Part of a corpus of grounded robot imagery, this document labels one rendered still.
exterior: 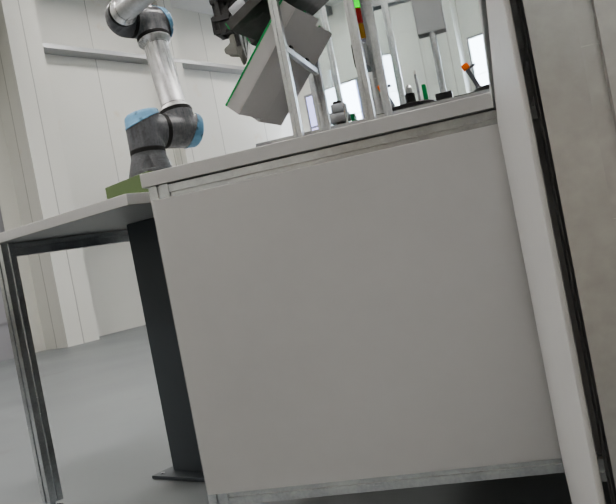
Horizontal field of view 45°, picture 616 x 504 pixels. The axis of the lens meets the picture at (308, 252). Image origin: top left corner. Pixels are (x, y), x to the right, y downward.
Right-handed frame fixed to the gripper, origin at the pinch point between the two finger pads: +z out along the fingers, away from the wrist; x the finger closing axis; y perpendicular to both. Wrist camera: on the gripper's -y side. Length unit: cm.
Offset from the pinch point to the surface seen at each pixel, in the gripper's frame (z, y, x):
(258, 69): 15.7, -16.2, 44.1
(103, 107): -212, 470, -779
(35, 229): 39, 61, 30
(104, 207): 39, 31, 43
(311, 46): 8.5, -25.8, 25.2
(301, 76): 14.2, -20.6, 20.8
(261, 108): 22.7, -12.2, 34.4
